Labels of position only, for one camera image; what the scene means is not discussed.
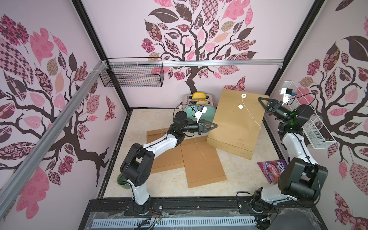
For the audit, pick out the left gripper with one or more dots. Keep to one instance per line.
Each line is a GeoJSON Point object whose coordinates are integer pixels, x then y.
{"type": "Point", "coordinates": [201, 129]}

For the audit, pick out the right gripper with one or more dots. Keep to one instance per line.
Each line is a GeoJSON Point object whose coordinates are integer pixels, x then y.
{"type": "Point", "coordinates": [273, 107]}

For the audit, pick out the brown file bag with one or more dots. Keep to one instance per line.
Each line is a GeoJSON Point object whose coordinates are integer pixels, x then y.
{"type": "Point", "coordinates": [201, 162]}
{"type": "Point", "coordinates": [239, 117]}
{"type": "Point", "coordinates": [171, 159]}

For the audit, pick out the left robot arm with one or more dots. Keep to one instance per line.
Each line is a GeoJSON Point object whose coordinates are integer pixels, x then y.
{"type": "Point", "coordinates": [137, 165]}

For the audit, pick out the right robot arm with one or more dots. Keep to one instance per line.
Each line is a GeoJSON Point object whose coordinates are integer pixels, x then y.
{"type": "Point", "coordinates": [303, 178]}

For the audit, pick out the colourful patterned bag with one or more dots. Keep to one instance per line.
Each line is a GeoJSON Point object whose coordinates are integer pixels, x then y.
{"type": "Point", "coordinates": [272, 170]}

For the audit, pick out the mint green toaster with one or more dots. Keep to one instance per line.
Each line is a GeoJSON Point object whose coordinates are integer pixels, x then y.
{"type": "Point", "coordinates": [189, 106]}

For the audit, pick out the yellow bread slice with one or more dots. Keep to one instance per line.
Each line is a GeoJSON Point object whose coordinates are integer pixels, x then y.
{"type": "Point", "coordinates": [199, 95]}

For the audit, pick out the green cup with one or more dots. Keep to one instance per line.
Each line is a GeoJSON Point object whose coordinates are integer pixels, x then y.
{"type": "Point", "coordinates": [122, 182]}

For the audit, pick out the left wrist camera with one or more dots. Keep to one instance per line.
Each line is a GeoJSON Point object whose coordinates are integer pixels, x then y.
{"type": "Point", "coordinates": [199, 112]}

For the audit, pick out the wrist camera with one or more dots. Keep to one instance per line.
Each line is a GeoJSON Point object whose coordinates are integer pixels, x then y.
{"type": "Point", "coordinates": [287, 94]}
{"type": "Point", "coordinates": [199, 112]}

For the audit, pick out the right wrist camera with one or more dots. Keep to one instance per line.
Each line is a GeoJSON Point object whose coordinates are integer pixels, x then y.
{"type": "Point", "coordinates": [287, 94]}

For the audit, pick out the white wire basket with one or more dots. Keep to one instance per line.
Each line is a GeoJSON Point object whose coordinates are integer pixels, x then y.
{"type": "Point", "coordinates": [315, 130]}

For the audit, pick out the black wire basket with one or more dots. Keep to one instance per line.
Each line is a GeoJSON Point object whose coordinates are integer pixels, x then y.
{"type": "Point", "coordinates": [133, 72]}

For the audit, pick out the white slotted cable duct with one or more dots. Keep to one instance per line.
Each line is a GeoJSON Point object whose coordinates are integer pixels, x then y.
{"type": "Point", "coordinates": [142, 223]}

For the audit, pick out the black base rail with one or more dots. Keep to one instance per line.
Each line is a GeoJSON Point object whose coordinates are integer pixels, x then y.
{"type": "Point", "coordinates": [285, 216]}

